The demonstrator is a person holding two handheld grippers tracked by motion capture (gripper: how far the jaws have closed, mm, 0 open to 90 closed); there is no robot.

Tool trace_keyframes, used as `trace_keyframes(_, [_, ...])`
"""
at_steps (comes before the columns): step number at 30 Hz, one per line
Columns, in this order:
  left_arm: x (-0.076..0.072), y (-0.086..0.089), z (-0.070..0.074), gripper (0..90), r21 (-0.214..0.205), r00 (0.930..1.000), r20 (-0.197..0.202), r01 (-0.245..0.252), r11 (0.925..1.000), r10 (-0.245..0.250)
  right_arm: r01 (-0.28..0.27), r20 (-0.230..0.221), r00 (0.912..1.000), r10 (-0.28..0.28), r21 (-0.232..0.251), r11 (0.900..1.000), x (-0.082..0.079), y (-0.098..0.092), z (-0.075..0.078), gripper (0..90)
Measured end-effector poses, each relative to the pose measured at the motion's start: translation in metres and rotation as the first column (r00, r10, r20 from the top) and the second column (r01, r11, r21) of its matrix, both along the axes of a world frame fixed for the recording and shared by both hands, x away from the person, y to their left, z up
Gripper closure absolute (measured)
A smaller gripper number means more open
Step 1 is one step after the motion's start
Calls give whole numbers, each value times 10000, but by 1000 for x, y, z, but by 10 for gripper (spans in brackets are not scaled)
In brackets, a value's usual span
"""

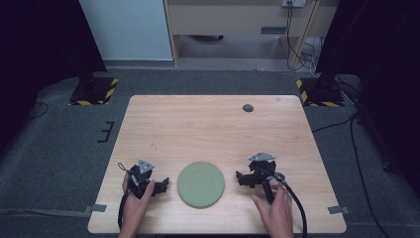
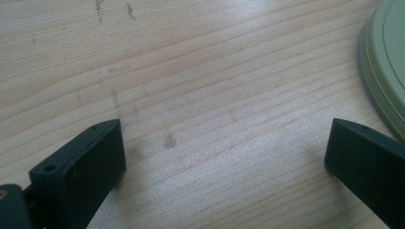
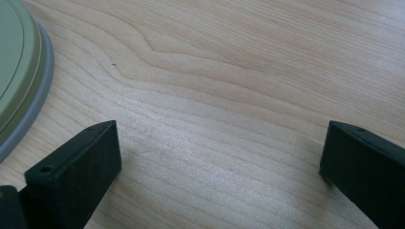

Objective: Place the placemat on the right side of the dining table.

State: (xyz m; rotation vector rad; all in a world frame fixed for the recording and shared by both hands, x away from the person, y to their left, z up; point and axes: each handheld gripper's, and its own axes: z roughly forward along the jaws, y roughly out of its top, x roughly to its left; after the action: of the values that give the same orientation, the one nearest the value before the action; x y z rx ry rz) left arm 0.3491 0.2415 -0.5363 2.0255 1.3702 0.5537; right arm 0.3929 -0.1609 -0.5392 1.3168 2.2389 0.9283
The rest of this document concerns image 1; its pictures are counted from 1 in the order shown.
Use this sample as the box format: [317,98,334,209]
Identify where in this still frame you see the hand-held gripper black cable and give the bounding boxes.
[273,172,309,238]
[117,189,131,231]

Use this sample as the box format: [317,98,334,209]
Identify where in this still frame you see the white partition panel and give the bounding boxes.
[78,0,174,61]

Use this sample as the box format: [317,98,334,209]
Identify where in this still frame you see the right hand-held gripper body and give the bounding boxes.
[248,151,285,204]

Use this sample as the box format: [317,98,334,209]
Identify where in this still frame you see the black stand base striped edge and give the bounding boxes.
[295,76,345,107]
[68,76,119,106]

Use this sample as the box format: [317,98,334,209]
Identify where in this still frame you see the left hand-held gripper black cable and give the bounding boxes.
[117,189,131,231]

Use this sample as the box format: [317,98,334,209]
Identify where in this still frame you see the green round plate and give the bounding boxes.
[176,161,226,209]

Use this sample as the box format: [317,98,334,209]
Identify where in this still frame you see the black hanging cables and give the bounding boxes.
[285,2,320,72]

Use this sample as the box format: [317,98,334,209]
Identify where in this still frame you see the dark curtain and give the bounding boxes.
[315,0,420,196]
[0,0,107,153]

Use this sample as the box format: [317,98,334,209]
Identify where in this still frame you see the grey power strip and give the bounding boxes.
[281,0,307,8]

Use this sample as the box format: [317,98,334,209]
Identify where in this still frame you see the light wooden desk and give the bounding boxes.
[163,0,341,68]

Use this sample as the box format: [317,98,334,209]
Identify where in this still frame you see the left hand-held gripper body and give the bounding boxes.
[127,159,157,200]

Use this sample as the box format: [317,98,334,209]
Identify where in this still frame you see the person's right hand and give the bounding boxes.
[252,182,295,238]

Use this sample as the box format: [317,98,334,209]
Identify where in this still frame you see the right hand-held gripper black cable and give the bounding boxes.
[273,172,309,238]

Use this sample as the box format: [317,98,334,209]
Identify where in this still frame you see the grey tape piece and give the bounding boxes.
[83,203,108,213]
[327,205,351,215]

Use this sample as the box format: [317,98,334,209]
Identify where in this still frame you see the person's left hand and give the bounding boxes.
[120,174,157,232]

